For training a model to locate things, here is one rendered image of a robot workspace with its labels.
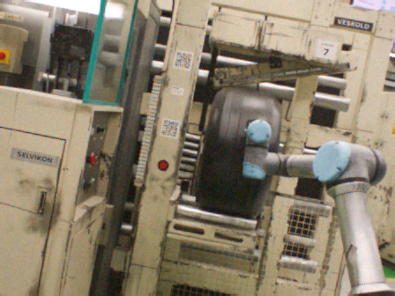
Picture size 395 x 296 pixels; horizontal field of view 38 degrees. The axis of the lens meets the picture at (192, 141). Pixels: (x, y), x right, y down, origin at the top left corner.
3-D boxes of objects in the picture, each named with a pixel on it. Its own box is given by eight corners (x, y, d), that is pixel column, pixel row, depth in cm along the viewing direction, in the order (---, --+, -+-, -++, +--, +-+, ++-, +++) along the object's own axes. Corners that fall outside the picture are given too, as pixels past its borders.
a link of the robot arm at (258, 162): (277, 181, 192) (281, 148, 192) (250, 178, 186) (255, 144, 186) (263, 179, 198) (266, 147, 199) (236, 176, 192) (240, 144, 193)
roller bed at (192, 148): (152, 188, 283) (163, 128, 282) (155, 184, 298) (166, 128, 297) (191, 196, 283) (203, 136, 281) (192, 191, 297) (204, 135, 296)
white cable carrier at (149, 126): (133, 185, 245) (154, 75, 243) (135, 183, 250) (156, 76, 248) (144, 187, 245) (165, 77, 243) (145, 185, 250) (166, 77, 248)
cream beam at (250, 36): (208, 41, 266) (214, 10, 265) (209, 48, 291) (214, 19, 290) (339, 66, 263) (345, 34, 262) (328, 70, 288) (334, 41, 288)
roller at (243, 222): (173, 216, 237) (175, 206, 235) (175, 210, 241) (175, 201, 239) (257, 233, 236) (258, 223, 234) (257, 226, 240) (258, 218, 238)
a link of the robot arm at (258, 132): (246, 143, 186) (249, 116, 187) (243, 144, 197) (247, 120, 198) (270, 145, 186) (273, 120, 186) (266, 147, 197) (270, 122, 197)
